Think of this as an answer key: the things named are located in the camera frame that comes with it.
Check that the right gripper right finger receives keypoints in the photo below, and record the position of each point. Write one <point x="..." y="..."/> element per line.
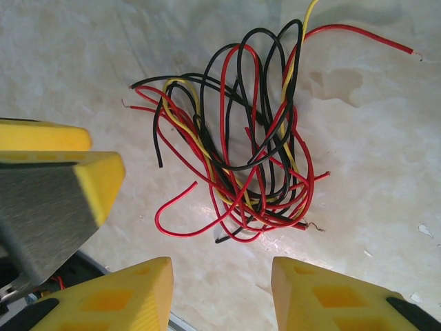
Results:
<point x="327" y="303"/>

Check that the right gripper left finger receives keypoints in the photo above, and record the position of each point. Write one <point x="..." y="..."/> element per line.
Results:
<point x="113" y="300"/>

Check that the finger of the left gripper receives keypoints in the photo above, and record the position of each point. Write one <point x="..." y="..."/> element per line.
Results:
<point x="41" y="136"/>
<point x="51" y="200"/>

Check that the aluminium mounting rail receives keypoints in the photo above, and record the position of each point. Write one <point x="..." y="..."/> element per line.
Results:
<point x="179" y="324"/>

